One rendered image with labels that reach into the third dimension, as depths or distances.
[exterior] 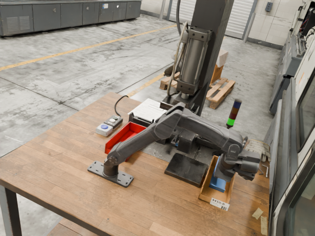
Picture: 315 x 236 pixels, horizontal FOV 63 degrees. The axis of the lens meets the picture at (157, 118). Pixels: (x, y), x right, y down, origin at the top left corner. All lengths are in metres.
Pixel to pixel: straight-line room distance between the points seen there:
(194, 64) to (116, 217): 0.72
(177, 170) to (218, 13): 0.72
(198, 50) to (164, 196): 0.65
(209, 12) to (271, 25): 9.18
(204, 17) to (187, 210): 0.83
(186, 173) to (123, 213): 0.36
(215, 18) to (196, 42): 0.14
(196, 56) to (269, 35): 9.28
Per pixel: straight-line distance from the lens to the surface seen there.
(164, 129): 0.91
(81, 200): 1.08
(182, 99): 1.27
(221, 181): 1.28
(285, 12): 10.35
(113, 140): 1.31
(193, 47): 1.18
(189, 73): 1.21
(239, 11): 10.42
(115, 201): 1.08
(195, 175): 1.24
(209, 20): 1.24
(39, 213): 2.23
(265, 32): 10.42
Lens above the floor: 1.70
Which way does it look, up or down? 29 degrees down
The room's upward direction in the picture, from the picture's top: 11 degrees clockwise
